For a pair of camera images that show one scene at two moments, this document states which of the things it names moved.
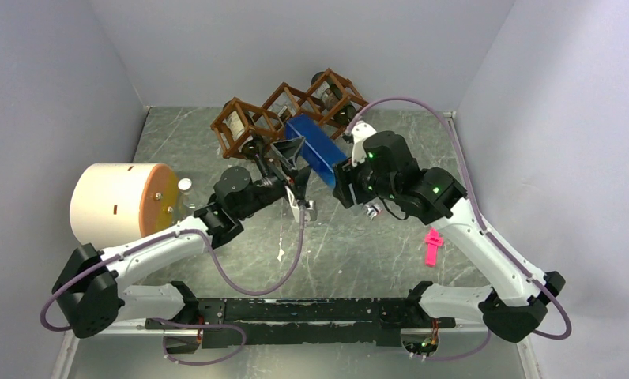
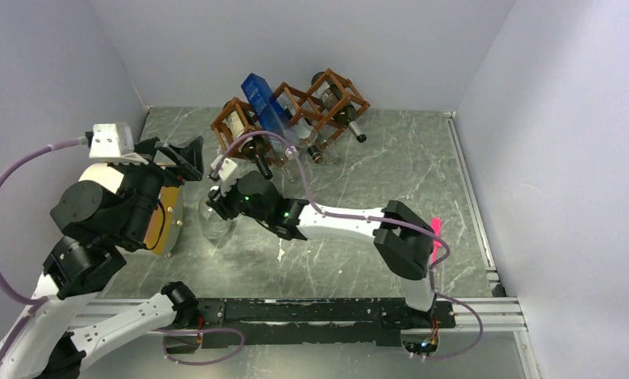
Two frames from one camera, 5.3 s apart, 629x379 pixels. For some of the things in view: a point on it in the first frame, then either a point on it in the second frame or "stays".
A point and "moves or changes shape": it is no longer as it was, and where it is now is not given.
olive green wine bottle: (331, 97) stays
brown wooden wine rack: (333, 100) stays
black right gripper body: (363, 181) to (231, 204)
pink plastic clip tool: (432, 239) stays
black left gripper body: (293, 185) to (145, 181)
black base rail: (372, 320) stays
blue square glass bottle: (319, 150) to (271, 115)
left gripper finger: (288, 149) to (189, 155)
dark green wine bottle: (237, 124) moves or changes shape
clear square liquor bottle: (286, 113) to (306, 131)
